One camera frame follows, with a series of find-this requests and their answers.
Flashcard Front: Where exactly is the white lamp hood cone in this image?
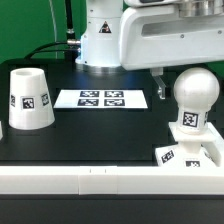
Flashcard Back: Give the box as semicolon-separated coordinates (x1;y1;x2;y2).
9;68;55;130

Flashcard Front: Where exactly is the white L-shaped fence wall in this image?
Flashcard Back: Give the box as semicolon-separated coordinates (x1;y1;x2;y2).
0;124;224;195

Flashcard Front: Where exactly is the black cable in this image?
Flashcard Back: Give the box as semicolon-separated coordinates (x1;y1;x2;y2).
23;0;82;60

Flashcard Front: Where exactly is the white marker sheet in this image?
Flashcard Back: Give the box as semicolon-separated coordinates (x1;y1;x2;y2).
54;90;148;109

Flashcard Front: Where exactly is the white lamp bulb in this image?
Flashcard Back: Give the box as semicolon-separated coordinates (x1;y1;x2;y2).
174;68;220;134

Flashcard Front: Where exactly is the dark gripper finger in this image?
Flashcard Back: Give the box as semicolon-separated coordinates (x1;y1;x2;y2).
150;68;166;100

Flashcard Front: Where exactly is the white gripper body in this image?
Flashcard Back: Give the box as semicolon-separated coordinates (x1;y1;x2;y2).
119;5;224;70

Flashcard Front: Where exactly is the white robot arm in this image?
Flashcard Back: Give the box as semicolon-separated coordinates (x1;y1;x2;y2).
76;0;224;98

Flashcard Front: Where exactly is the white part at left edge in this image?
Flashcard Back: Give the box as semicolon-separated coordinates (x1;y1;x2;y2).
0;121;3;141

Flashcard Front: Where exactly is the white lamp base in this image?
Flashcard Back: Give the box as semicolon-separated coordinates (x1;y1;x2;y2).
155;122;224;168

